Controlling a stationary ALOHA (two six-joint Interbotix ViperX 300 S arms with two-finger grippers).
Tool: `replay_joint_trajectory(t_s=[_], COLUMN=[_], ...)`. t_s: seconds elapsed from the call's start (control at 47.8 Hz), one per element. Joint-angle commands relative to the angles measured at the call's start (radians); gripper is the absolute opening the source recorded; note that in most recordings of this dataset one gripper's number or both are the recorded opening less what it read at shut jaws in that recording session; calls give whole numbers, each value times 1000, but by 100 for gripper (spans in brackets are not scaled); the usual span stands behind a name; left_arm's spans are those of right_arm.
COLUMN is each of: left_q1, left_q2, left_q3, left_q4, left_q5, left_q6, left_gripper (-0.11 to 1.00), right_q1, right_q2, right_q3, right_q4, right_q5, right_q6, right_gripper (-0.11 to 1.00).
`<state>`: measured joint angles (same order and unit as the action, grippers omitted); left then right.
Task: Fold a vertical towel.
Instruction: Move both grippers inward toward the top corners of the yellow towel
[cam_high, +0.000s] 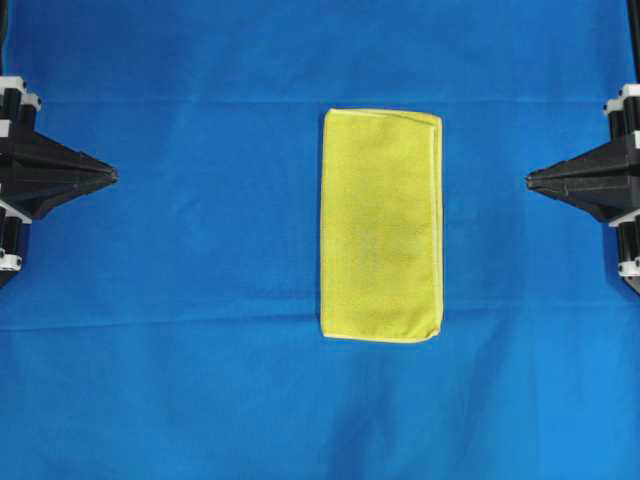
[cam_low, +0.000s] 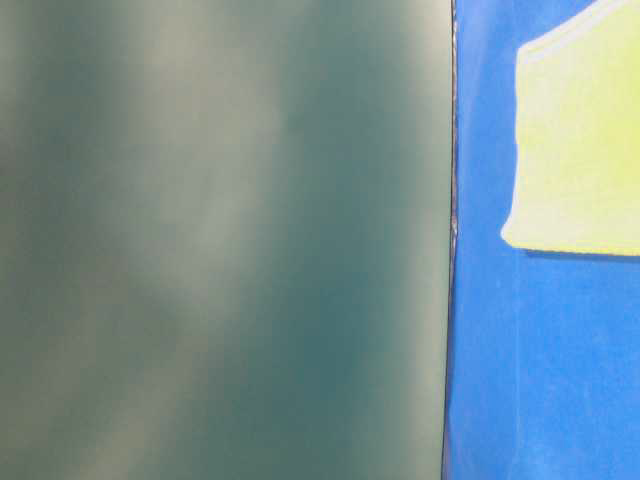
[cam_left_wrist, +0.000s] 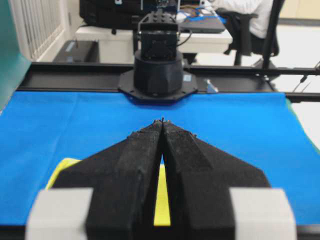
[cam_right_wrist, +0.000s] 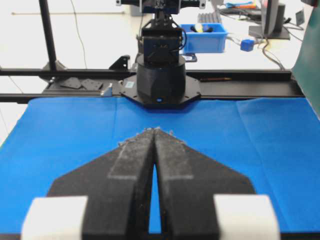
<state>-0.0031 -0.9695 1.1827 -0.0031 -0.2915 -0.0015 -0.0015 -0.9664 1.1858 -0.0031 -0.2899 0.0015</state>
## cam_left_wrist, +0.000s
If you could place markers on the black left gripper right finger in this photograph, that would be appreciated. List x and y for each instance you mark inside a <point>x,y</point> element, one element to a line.
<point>216,196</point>

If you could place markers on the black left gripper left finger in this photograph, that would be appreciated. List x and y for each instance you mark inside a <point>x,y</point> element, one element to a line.
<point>110,195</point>

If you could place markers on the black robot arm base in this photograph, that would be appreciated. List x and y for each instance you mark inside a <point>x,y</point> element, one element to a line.
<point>158,74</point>

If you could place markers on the blue table cloth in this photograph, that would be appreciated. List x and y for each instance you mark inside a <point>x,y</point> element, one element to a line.
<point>39,129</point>

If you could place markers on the white desk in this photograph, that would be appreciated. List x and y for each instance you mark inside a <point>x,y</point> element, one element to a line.
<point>119,48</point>

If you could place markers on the black office chair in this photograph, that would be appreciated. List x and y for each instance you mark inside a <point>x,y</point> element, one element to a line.
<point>248,22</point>

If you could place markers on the teal backdrop sheet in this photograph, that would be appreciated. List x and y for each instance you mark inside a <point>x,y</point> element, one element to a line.
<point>13,65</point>

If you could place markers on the black table rail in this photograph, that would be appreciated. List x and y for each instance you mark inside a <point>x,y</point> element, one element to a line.
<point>117,78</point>

